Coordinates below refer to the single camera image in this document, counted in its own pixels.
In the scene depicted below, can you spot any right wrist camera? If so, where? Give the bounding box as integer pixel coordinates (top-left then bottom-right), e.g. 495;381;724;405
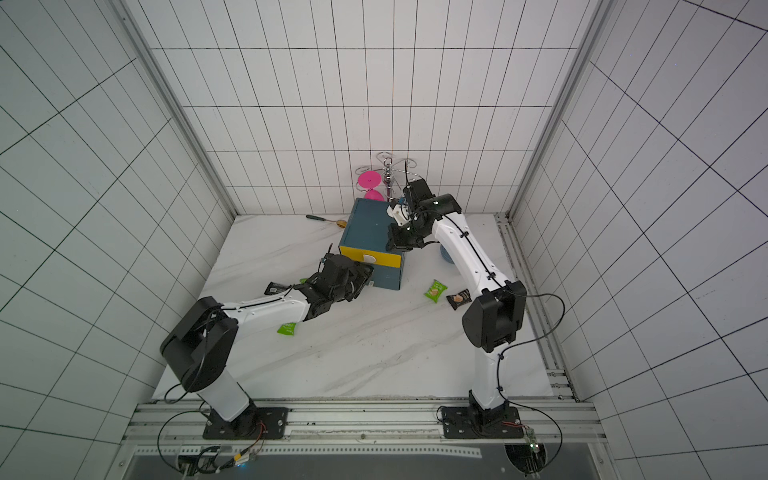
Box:
387;200;411;227

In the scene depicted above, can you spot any yellow drawer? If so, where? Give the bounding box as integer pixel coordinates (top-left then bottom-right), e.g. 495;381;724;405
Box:
339;245;403;269

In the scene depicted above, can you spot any black handled gold spoon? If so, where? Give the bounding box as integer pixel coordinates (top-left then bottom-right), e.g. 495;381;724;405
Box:
306;214;347;229

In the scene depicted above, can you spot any teal drawer cabinet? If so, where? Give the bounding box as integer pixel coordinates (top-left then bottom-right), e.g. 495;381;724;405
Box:
339;198;405;270

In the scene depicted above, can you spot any teal drawer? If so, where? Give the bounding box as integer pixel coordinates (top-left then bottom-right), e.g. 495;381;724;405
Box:
369;265;403;291

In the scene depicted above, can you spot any pink hourglass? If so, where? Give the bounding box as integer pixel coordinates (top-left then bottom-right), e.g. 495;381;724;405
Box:
357;170;385;201

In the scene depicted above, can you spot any black brown cookie packet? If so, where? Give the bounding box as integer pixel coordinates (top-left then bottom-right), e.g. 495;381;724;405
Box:
446;289;473;310

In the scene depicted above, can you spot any blue bowl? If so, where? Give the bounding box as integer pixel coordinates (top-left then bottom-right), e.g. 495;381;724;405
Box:
440;246;454;264

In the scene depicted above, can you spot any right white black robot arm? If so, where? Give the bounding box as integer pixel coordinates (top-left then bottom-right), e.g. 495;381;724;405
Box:
386;179;527;439

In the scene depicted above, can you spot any silver wire cup rack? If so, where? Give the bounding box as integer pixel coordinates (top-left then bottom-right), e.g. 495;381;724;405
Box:
354;151;422;202

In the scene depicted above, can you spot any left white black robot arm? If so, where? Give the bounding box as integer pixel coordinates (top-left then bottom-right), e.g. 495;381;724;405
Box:
160;253;374;441

